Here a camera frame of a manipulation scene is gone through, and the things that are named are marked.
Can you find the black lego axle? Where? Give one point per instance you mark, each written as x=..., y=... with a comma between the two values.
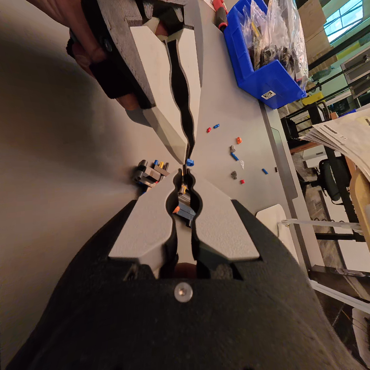
x=185, y=175

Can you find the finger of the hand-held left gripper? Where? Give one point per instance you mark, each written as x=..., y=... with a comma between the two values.
x=153, y=72
x=193, y=63

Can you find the blue two-hole lego liftarm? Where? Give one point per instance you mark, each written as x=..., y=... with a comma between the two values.
x=189, y=162

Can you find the lego instruction booklet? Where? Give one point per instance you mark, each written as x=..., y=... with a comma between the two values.
x=341, y=135

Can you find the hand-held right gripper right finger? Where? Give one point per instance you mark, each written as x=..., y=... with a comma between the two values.
x=228, y=231

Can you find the small red black object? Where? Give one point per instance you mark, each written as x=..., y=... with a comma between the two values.
x=220, y=14

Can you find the brown cardboard box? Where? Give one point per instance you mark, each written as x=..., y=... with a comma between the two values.
x=313, y=23

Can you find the clear bags of lego parts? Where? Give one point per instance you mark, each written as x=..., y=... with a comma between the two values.
x=274, y=37

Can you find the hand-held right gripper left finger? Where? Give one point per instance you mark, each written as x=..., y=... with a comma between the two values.
x=138, y=231

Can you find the blue storage bin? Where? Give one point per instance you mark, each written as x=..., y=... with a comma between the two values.
x=254, y=78

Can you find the black office chair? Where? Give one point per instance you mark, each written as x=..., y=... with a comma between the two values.
x=334, y=179

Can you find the black lego chassis assembly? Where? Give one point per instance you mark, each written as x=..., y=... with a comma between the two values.
x=150, y=173

